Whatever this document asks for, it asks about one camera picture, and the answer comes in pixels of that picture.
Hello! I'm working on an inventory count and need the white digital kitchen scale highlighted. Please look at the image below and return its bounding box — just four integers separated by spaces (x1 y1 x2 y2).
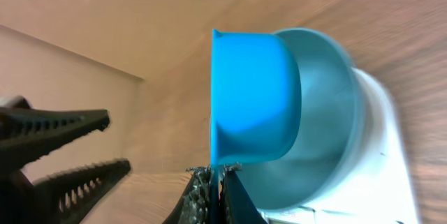
261 69 420 224

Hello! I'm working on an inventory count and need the teal metal bowl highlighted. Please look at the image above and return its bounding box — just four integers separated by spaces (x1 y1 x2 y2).
237 28 366 211

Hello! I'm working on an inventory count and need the blue plastic measuring scoop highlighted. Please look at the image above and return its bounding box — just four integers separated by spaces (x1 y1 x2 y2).
210 29 302 223

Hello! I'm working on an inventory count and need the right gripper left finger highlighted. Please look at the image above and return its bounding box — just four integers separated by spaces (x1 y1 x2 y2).
163 166 212 224

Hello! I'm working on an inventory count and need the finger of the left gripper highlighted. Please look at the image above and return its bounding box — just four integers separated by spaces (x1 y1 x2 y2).
34 158 131 224
1 96 110 172

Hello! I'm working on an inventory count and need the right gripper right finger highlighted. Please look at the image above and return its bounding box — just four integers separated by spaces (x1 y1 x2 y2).
221 164 267 224

